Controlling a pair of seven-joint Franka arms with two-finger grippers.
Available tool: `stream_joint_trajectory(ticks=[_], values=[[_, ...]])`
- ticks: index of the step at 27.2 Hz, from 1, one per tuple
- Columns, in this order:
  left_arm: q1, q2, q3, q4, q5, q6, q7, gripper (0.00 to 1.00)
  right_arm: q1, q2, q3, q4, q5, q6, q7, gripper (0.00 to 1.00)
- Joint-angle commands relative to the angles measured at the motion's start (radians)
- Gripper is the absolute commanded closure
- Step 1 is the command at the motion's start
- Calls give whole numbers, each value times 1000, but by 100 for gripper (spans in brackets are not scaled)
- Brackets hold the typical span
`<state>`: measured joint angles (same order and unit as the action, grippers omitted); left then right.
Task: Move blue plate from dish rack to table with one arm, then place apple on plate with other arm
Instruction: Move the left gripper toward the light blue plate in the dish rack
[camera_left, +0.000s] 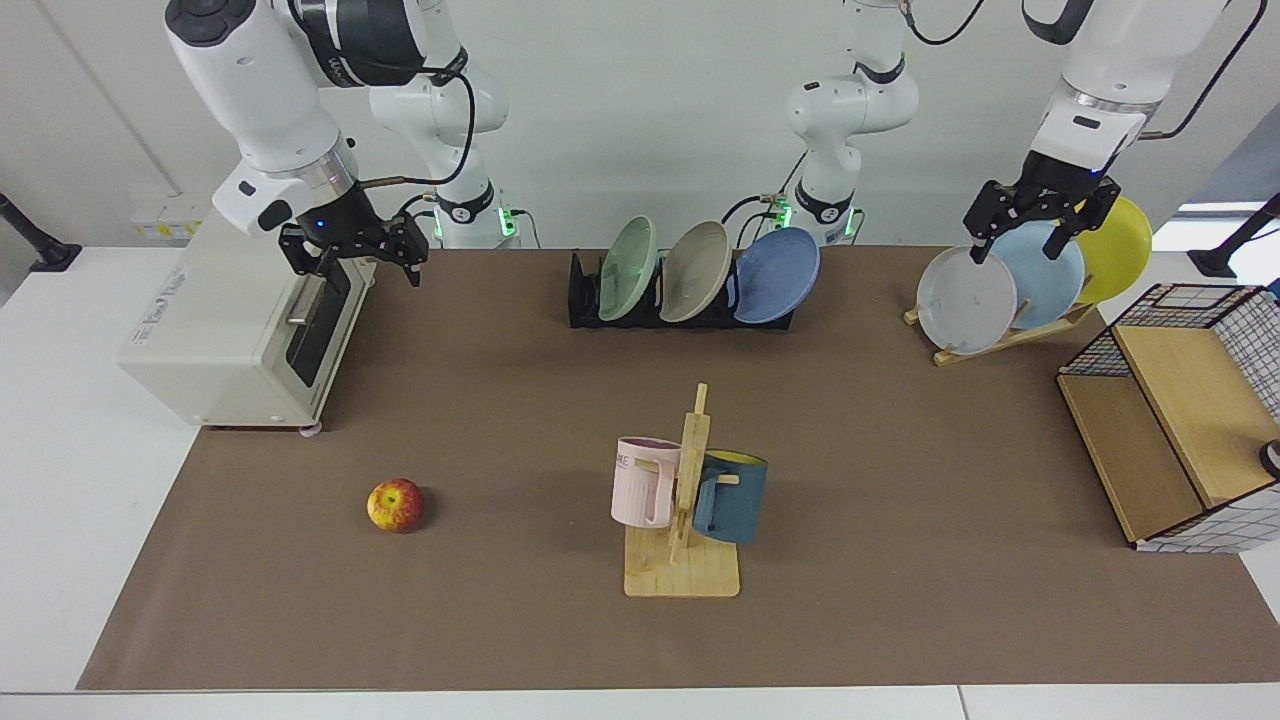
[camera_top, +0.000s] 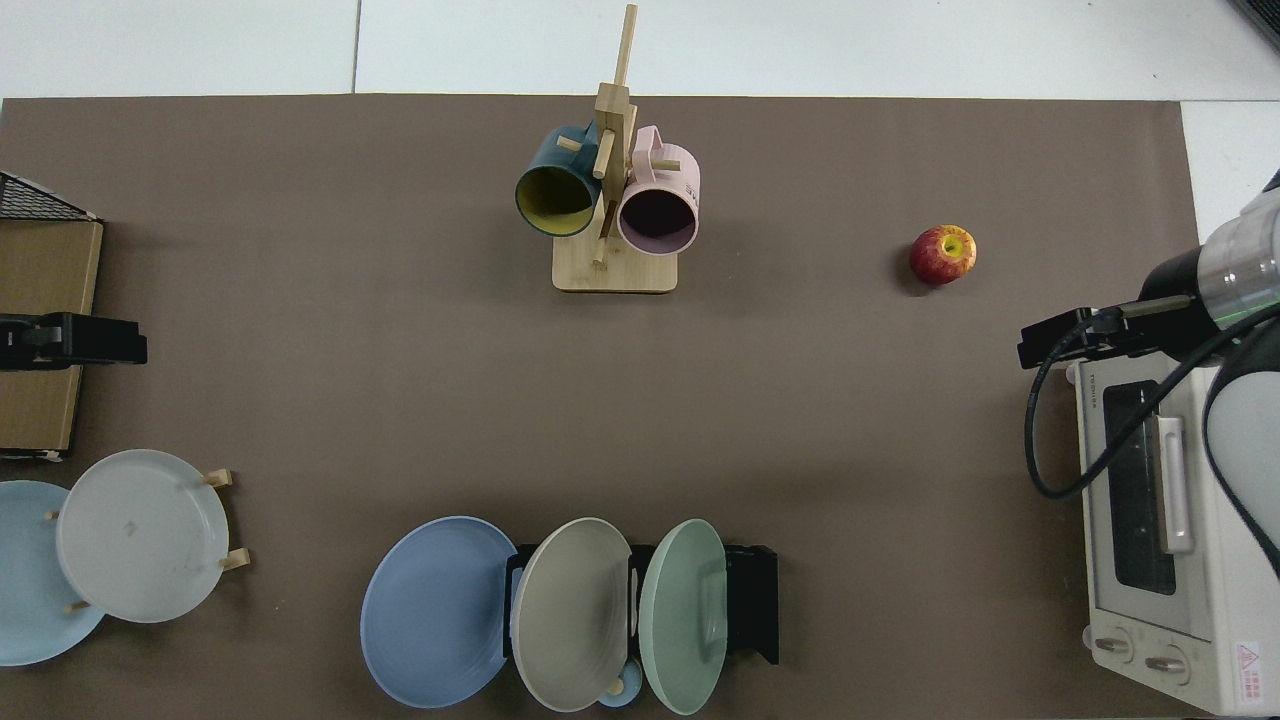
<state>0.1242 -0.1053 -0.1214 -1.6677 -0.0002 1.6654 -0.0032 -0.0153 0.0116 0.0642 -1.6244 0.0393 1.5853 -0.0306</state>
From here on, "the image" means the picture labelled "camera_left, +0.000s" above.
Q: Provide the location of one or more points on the red yellow apple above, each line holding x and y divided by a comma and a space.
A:
394, 506

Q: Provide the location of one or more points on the light blue plate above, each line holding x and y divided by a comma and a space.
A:
1045, 275

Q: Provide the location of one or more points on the yellow plate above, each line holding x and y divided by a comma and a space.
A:
1118, 250

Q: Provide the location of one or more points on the grey white plate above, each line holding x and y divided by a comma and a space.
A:
965, 305

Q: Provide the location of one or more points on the wooden plate rack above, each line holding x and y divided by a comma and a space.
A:
1040, 330

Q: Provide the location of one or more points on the black dish rack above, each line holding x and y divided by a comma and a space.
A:
580, 300

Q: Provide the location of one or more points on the green plate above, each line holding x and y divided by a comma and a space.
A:
625, 270

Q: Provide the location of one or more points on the beige plate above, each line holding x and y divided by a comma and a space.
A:
695, 272

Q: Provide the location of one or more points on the pale toaster oven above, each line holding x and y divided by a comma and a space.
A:
220, 330

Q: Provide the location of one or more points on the black stand foot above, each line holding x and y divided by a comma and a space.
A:
1215, 262
45, 255

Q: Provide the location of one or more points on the brown table cloth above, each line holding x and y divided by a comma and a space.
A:
500, 400

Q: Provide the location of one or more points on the pink cup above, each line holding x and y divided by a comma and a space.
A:
640, 485

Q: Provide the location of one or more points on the dark teal cup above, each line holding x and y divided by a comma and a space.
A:
735, 500

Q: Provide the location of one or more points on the wooden cup stand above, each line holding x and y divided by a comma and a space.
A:
690, 570

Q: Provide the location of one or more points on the white wall socket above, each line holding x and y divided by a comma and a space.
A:
170, 215

